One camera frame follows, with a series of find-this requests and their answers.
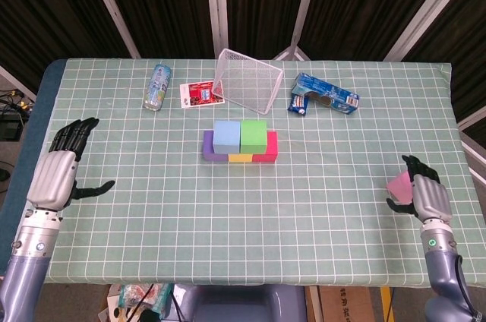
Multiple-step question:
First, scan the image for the red white card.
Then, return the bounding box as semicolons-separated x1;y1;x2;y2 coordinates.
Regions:
179;80;226;109

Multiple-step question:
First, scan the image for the small blue cookie packet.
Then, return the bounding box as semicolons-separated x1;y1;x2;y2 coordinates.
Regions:
287;93;309;116

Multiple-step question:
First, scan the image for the blue-grey robot torso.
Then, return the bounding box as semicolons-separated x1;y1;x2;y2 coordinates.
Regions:
174;283;308;322

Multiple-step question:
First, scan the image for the white frame bar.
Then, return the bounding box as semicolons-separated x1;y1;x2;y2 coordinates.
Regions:
457;106;486;130
0;65;38;102
461;134;486;181

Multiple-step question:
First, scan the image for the purple foam block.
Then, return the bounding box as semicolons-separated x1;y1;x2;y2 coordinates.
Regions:
203;130;229;163

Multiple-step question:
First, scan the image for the red foam block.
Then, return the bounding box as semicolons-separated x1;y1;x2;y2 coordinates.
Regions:
252;130;279;165

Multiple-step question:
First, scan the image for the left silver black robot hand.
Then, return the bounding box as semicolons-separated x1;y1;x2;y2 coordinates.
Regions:
26;116;116;213

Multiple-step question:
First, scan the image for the green snack bag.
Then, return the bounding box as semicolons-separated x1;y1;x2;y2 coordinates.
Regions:
106;283;175;321

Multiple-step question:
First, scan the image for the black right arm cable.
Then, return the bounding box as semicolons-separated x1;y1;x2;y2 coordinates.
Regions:
455;255;481;322

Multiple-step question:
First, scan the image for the white wire mesh basket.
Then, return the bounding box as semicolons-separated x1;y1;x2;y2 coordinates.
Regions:
211;48;285;116

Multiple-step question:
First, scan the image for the black device box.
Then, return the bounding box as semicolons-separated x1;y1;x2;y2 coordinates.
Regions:
0;116;26;143

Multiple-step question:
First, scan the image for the green checked tablecloth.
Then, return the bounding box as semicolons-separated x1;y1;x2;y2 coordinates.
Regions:
17;58;479;289

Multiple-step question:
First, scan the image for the brown cardboard box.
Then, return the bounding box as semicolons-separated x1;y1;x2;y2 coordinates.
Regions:
305;286;392;322

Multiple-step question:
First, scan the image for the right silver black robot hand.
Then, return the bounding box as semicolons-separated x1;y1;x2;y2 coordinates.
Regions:
385;153;453;224

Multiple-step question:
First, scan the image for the pink foam block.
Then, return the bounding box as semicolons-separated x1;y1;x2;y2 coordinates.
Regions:
386;170;414;204

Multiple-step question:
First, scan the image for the light blue foam block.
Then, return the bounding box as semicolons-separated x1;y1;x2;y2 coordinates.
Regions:
212;120;242;155

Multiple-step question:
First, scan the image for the long blue cookie box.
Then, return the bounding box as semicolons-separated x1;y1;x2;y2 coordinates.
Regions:
291;72;360;115

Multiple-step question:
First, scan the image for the green foam block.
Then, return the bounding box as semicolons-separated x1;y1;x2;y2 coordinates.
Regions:
240;119;268;156

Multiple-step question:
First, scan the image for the white frame post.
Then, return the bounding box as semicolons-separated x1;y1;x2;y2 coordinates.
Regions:
204;0;229;59
383;0;475;62
81;0;142;59
273;0;323;61

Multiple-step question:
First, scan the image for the dark blue table pad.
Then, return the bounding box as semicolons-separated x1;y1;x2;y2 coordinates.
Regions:
0;58;68;224

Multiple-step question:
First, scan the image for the green blue drink can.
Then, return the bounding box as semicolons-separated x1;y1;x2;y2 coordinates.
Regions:
142;63;172;112

